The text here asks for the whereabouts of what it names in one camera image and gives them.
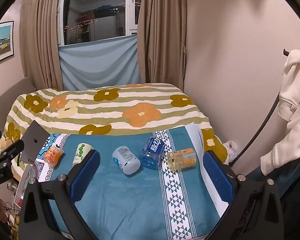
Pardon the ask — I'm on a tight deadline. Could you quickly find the blue water bottle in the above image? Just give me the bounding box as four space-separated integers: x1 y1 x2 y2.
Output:
139 137 169 169

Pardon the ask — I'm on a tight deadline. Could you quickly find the white hoodie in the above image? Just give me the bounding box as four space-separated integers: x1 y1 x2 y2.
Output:
260 49 300 177

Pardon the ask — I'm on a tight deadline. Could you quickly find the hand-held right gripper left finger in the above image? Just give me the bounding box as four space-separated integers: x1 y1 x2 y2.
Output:
19 149 101 240

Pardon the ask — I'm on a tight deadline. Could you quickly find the blue patterned cloth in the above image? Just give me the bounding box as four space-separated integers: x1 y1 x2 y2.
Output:
32 126 231 240

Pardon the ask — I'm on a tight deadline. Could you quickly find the wall poster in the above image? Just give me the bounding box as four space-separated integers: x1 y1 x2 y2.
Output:
0 20 15 67

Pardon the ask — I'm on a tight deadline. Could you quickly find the yellow tea bottle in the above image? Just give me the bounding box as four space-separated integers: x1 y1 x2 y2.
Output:
166 148 198 172

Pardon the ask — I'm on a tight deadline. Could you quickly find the light blue hanging cloth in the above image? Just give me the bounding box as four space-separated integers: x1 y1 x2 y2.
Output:
58 34 142 91

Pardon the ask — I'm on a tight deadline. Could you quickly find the pale blue labelled bottle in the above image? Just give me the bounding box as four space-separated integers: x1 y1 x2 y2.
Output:
112 146 141 175

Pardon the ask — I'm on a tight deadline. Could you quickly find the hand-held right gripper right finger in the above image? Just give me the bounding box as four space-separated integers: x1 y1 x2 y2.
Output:
202 151 284 240

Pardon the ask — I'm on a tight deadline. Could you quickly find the white cup with green dots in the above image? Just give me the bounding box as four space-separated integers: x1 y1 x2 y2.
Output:
72 142 93 166

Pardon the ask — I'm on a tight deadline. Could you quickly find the striped floral blanket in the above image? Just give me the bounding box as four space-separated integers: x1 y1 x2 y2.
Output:
0 83 228 167

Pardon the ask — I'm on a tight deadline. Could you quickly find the white crumpled bag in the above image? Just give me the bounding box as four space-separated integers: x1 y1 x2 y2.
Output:
223 140 240 162

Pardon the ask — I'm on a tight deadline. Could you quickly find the beige curtain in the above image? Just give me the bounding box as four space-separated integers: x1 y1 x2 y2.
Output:
136 0 187 91
19 0 66 92

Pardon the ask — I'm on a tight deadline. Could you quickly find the grey laptop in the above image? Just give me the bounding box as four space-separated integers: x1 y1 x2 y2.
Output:
19 120 52 163

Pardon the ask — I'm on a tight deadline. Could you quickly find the window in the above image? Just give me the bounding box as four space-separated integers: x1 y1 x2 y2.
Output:
57 0 144 47

